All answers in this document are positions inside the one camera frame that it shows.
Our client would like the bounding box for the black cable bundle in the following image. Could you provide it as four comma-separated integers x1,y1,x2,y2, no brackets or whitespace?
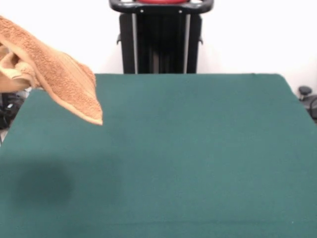
0,90,30,130

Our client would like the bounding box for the black office chair base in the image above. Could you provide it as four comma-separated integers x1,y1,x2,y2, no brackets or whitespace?
298,85,317,117

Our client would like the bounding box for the dark green table cloth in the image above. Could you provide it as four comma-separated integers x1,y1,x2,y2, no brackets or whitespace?
0,73,317,238

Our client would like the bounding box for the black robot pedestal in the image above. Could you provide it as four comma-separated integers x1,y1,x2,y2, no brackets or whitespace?
108,0,214,74

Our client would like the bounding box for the orange terry towel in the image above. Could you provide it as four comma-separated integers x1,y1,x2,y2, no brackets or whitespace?
0,15,104,126

